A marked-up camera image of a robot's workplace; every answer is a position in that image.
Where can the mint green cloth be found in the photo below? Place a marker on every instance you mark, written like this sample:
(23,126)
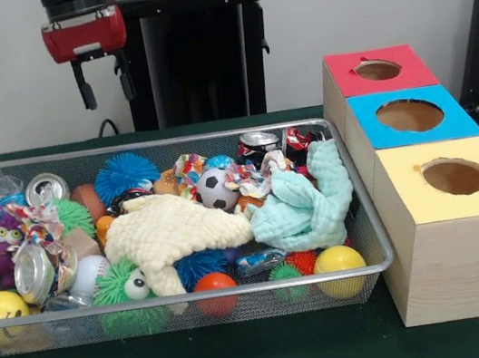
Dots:
(301,219)

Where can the wooden box with three holes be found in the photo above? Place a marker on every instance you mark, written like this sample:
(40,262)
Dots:
(465,261)

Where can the small soccer ball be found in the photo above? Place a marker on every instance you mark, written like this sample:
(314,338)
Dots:
(214,190)

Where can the silver crushed soda can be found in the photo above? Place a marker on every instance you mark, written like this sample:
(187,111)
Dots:
(45,188)

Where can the green furry toy with eyes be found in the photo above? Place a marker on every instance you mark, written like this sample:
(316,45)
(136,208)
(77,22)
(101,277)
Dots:
(114,280)

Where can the blue spiky ball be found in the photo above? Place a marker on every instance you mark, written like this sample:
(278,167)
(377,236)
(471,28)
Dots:
(125,172)

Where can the red orange ball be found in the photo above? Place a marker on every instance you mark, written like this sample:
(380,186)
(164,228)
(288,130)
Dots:
(213,281)

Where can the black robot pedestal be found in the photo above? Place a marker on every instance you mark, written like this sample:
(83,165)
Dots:
(200,57)

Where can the cream waffle cloth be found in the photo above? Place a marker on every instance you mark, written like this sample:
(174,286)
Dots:
(170,232)

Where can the plain yellow ball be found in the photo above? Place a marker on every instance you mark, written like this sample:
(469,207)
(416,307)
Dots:
(338,259)

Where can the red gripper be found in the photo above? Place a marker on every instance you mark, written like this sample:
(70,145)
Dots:
(82,35)

